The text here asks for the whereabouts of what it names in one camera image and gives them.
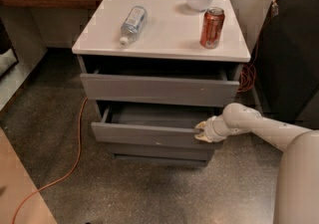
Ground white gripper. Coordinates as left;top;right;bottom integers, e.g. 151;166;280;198
194;115;232;143

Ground grey drawer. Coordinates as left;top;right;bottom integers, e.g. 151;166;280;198
108;143;214;161
92;103;222;150
80;74;239;107

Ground red coke can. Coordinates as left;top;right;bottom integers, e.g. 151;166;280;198
200;7;225;49

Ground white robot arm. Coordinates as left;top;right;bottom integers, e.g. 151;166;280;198
195;103;319;224

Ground grey top drawer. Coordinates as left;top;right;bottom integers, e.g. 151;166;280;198
80;74;239;107

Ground grey bottom drawer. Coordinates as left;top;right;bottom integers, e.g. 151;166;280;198
108;143;214;161

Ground grey drawer cabinet white top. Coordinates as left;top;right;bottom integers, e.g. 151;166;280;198
72;0;250;166

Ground clear plastic water bottle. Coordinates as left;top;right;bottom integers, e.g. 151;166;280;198
120;6;148;47

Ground grey cushion at left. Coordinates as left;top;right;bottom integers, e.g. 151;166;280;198
0;49;18;77

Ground orange extension cable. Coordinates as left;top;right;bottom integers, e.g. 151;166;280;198
11;97;90;224

